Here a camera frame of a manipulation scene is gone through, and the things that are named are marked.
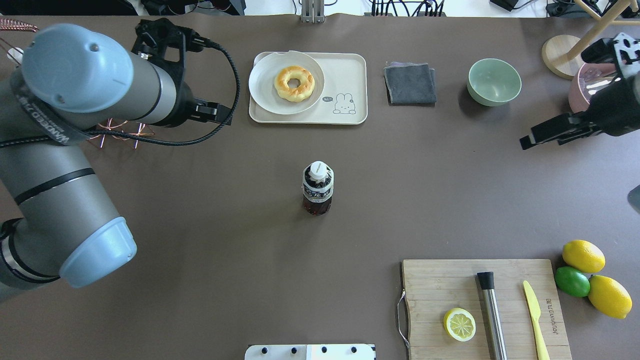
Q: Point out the white round plate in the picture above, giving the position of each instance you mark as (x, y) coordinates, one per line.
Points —
(261, 82)

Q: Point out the beige rabbit tray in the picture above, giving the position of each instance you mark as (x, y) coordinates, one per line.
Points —
(343, 101)

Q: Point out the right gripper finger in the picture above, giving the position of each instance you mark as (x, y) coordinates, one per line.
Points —
(563, 128)

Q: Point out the pink ice bowl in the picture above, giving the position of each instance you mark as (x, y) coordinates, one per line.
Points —
(576, 96)

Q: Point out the whole lemon lower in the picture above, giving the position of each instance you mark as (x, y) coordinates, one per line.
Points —
(609, 297)

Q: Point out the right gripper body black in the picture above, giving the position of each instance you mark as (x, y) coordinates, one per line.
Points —
(616, 113)

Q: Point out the aluminium frame post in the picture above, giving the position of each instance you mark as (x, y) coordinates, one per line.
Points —
(312, 11)

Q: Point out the whole lemon upper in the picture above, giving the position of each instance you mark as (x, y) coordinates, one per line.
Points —
(584, 256)

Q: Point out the tea bottle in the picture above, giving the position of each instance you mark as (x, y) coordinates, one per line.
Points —
(15, 54)
(317, 188)

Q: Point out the metal ice scoop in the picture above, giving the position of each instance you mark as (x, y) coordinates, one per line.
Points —
(593, 85)

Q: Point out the green lime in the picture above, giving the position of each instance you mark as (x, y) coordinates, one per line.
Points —
(572, 281)

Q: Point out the grey folded cloth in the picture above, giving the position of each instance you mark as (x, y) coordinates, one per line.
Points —
(410, 83)

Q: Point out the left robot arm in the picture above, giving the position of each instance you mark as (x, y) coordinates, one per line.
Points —
(70, 80)

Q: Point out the copper wire bottle rack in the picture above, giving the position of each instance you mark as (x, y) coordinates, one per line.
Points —
(114, 130)

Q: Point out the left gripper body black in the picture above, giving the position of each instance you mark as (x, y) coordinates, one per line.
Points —
(183, 103)

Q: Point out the bamboo cutting board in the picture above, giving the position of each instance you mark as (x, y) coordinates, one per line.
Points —
(434, 286)

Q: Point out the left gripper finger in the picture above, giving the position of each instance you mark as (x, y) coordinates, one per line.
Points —
(211, 112)

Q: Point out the tea bottle front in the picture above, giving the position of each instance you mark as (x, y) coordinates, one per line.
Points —
(317, 188)

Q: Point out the glazed donut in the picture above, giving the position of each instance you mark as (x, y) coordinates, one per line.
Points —
(294, 83)

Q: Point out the yellow plastic knife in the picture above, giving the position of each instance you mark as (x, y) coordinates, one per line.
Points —
(535, 314)

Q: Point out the green bowl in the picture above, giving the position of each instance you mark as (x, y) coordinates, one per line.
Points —
(493, 82)

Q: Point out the half lemon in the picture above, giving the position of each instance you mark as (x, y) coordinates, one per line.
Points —
(459, 324)

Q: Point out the whole lemon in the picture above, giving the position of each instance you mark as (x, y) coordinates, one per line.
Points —
(584, 256)
(609, 297)

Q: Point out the steel muddler black tip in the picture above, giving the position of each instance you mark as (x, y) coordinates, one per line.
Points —
(487, 286)

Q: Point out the tea bottle far left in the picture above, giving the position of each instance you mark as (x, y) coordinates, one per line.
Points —
(15, 54)

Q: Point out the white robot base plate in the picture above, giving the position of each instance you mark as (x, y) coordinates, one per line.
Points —
(332, 351)

